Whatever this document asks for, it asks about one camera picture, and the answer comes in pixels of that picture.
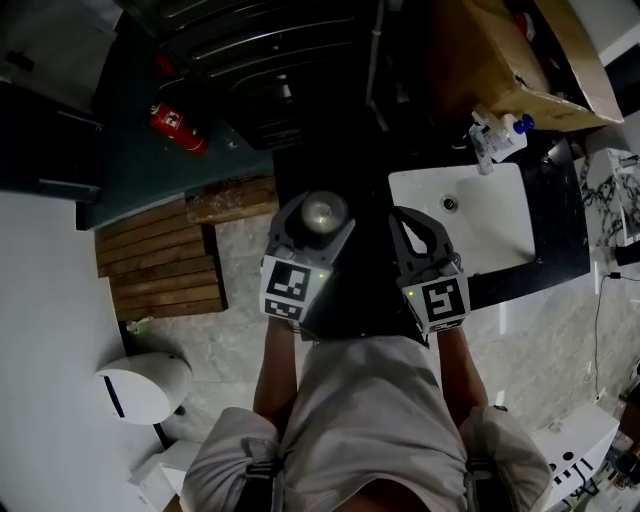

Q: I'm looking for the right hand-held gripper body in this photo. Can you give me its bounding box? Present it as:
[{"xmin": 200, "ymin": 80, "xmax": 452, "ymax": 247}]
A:
[{"xmin": 397, "ymin": 252, "xmax": 472, "ymax": 335}]

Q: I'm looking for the black harness strap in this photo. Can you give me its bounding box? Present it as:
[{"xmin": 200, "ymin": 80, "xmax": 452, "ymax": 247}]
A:
[
  {"xmin": 465, "ymin": 457, "xmax": 496, "ymax": 512},
  {"xmin": 240, "ymin": 437, "xmax": 282, "ymax": 512}
]

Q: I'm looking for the red fire extinguisher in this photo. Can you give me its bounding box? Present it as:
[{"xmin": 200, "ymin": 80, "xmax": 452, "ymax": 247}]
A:
[
  {"xmin": 151, "ymin": 51, "xmax": 177, "ymax": 77},
  {"xmin": 148, "ymin": 101, "xmax": 212, "ymax": 157}
]

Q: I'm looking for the white cylindrical trash can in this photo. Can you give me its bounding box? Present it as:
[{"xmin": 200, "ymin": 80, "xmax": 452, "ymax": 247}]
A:
[{"xmin": 94, "ymin": 351, "xmax": 194, "ymax": 427}]

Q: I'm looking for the black drawer cabinet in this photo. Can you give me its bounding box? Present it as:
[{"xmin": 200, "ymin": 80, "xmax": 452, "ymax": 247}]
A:
[{"xmin": 118, "ymin": 0, "xmax": 387, "ymax": 152}]

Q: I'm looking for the person's right forearm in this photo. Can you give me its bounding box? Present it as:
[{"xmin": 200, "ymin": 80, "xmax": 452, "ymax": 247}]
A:
[{"xmin": 436, "ymin": 326, "xmax": 490, "ymax": 420}]

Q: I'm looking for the white wall pipe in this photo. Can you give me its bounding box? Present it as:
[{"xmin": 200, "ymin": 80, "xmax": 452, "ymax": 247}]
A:
[{"xmin": 365, "ymin": 0, "xmax": 390, "ymax": 132}]

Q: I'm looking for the large open cardboard box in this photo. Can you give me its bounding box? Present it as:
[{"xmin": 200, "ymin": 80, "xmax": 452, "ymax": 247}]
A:
[{"xmin": 428, "ymin": 0, "xmax": 626, "ymax": 133}]

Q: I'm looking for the black power cable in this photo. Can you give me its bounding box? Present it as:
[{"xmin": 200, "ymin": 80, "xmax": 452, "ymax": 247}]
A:
[{"xmin": 592, "ymin": 271, "xmax": 625, "ymax": 402}]

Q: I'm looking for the white toilet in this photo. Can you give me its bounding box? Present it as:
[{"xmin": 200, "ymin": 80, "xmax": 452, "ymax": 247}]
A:
[{"xmin": 127, "ymin": 438, "xmax": 202, "ymax": 512}]

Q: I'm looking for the chrome faucet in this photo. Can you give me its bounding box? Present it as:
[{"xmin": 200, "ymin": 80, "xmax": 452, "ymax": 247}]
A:
[{"xmin": 467, "ymin": 111, "xmax": 497, "ymax": 176}]

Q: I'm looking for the black marble sink countertop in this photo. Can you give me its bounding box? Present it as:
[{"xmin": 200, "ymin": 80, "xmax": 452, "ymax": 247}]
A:
[{"xmin": 271, "ymin": 133, "xmax": 592, "ymax": 342}]

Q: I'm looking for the white marble veined cabinet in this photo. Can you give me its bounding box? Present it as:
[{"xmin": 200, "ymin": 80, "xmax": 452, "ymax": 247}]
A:
[{"xmin": 573, "ymin": 146, "xmax": 640, "ymax": 250}]

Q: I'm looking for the person's beige shirt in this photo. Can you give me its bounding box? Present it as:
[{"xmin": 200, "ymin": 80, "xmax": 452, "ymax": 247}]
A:
[{"xmin": 178, "ymin": 334, "xmax": 555, "ymax": 512}]

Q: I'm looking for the white rectangular sink basin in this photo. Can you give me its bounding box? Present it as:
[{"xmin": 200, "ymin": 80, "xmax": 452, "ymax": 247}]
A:
[{"xmin": 388, "ymin": 161, "xmax": 539, "ymax": 277}]

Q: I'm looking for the white bottle with blue cap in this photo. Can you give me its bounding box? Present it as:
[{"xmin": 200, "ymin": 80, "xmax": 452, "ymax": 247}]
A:
[{"xmin": 486, "ymin": 113, "xmax": 536, "ymax": 163}]

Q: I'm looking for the black flat case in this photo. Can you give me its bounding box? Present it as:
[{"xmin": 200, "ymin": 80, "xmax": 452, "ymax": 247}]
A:
[{"xmin": 0, "ymin": 81, "xmax": 105, "ymax": 205}]

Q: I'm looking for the person's left forearm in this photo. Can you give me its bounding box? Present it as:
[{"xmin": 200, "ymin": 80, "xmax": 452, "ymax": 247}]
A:
[{"xmin": 252, "ymin": 318, "xmax": 302, "ymax": 427}]

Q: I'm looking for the white device with black buttons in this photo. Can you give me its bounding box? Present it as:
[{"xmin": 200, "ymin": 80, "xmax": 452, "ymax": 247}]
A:
[{"xmin": 528, "ymin": 402, "xmax": 622, "ymax": 512}]

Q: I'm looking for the brown wooden step platform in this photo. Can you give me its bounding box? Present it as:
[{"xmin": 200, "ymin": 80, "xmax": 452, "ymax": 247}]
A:
[{"xmin": 94, "ymin": 173, "xmax": 280, "ymax": 322}]

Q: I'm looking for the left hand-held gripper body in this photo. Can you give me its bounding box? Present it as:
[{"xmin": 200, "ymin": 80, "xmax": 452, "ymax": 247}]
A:
[{"xmin": 260, "ymin": 243, "xmax": 336, "ymax": 327}]

